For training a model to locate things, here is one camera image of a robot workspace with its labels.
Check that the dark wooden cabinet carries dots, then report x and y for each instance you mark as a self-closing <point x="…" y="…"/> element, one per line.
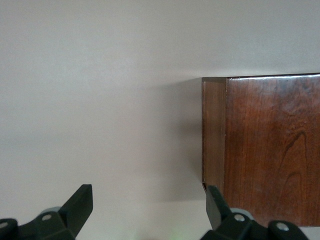
<point x="275" y="137"/>

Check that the paper table cover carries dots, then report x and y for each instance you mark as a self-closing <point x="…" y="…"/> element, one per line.
<point x="75" y="75"/>

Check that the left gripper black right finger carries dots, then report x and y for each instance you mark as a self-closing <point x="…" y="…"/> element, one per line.
<point x="215" y="207"/>

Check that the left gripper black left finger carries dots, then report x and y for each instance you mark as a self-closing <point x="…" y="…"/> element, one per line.
<point x="77" y="207"/>

